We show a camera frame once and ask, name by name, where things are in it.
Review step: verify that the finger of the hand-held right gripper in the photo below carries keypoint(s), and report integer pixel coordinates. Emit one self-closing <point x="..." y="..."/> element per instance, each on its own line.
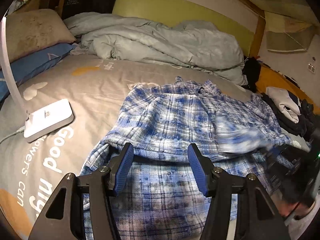
<point x="273" y="152"/>

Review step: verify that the white desk lamp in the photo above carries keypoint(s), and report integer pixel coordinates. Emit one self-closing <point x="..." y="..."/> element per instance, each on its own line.
<point x="47" y="120"/>

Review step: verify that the white and navy folded garment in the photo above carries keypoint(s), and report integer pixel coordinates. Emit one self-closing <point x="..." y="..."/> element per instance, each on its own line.
<point x="282" y="100"/>

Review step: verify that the brown cardboard box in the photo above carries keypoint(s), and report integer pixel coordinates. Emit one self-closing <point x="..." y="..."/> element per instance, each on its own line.
<point x="42" y="0"/>

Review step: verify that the white sock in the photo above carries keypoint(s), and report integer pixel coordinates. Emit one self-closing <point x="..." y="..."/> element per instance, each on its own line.
<point x="296" y="143"/>

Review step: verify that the blue pillow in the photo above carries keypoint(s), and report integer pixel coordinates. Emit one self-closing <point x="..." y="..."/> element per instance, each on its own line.
<point x="32" y="65"/>

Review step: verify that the black backpack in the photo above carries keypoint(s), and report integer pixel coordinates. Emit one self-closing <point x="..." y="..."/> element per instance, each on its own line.
<point x="251" y="72"/>

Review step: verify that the black printed storage bag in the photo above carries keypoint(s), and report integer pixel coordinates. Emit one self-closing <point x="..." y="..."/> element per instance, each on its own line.
<point x="82" y="2"/>

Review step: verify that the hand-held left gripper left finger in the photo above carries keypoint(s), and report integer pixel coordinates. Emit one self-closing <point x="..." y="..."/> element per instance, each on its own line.
<point x="122" y="170"/>

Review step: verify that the grey printed bed sheet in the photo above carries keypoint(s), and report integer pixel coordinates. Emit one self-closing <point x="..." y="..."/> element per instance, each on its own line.
<point x="87" y="100"/>

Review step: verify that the wooden bed frame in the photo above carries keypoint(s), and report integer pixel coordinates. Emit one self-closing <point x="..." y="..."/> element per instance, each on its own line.
<point x="258" y="35"/>

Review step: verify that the pale checked hanging cloth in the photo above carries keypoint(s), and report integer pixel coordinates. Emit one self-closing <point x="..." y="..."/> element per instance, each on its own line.
<point x="285" y="40"/>

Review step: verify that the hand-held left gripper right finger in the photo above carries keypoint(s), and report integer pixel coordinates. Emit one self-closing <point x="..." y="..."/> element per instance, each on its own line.
<point x="200" y="170"/>

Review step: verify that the blue plaid shirt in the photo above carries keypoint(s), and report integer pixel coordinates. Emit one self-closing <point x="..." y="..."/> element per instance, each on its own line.
<point x="170" y="120"/>

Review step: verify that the beige pillow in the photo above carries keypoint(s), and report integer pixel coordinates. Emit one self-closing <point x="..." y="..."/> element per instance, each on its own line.
<point x="37" y="35"/>

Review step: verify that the dark folded pants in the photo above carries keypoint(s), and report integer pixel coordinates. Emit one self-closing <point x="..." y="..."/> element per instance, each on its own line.
<point x="287" y="127"/>

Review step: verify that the grey duvet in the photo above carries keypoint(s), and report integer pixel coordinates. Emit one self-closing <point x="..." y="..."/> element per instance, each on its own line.
<point x="162" y="47"/>

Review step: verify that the white wall switch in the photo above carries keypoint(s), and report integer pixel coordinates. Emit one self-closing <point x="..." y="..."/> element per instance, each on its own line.
<point x="311" y="68"/>

